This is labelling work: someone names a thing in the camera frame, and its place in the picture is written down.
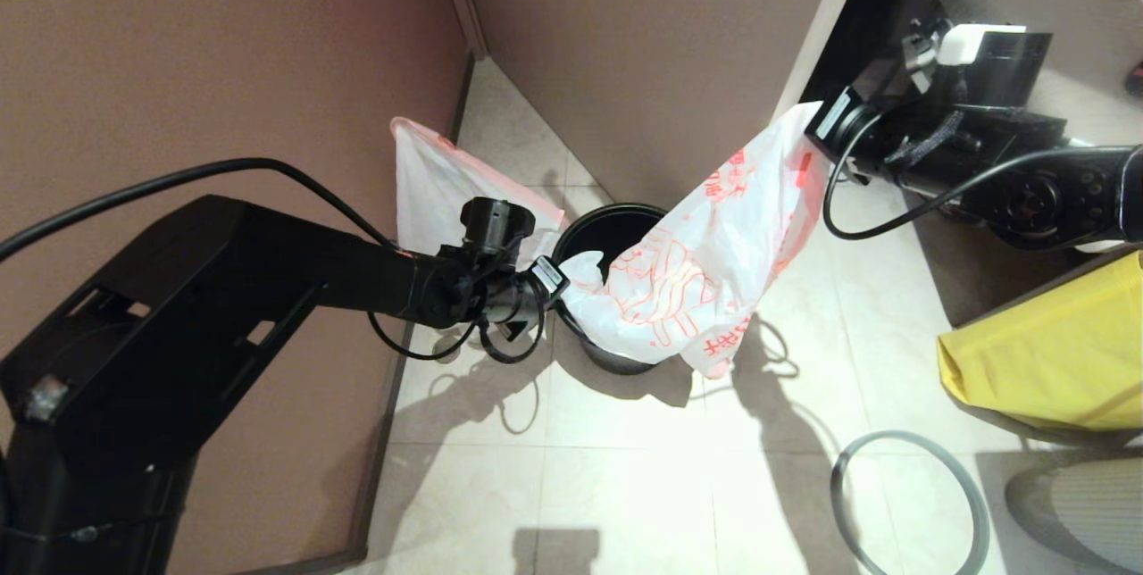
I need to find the black round trash bin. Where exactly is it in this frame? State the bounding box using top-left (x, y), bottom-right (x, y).
top-left (552, 204), bottom-right (671, 377)

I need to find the white garbage bag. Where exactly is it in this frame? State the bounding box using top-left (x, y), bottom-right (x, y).
top-left (390, 117), bottom-right (568, 290)

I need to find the white red-printed plastic bag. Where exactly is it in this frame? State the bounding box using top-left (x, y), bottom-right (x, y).
top-left (558, 102), bottom-right (831, 379)

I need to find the grey bin rim ring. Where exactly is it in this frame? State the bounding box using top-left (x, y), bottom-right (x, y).
top-left (830, 432), bottom-right (990, 575)

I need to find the yellow fabric bag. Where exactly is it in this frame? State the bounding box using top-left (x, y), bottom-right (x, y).
top-left (935, 252), bottom-right (1143, 433)

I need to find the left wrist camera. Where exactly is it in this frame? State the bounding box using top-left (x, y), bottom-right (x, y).
top-left (530, 255), bottom-right (571, 299)

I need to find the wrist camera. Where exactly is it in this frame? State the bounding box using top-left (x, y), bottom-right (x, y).
top-left (902, 17), bottom-right (952, 94)
top-left (530, 255), bottom-right (571, 299)

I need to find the thin black left wrist cable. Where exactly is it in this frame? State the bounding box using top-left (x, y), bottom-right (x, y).
top-left (368, 276), bottom-right (547, 365)

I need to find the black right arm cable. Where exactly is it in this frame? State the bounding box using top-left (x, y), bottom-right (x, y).
top-left (822, 111), bottom-right (1143, 241)

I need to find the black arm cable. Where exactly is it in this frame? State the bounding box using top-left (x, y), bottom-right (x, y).
top-left (822, 111), bottom-right (1143, 241)
top-left (0, 157), bottom-right (398, 259)

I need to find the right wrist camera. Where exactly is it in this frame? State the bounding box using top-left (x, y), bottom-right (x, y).
top-left (902, 17), bottom-right (952, 94)

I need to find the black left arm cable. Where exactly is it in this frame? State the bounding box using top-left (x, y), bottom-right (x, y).
top-left (0, 157), bottom-right (398, 259)

